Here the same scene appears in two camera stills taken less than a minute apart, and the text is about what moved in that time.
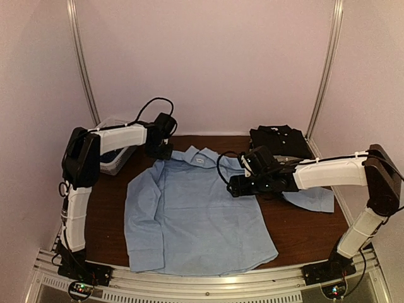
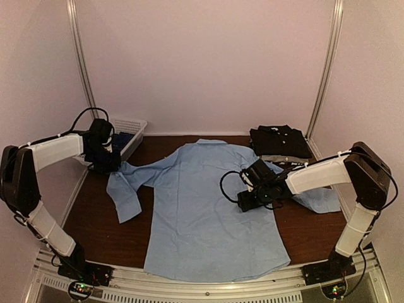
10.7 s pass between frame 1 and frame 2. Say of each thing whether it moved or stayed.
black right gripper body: moved
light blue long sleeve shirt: moved
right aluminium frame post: stayed
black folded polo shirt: stayed
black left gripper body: moved
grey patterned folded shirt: stayed
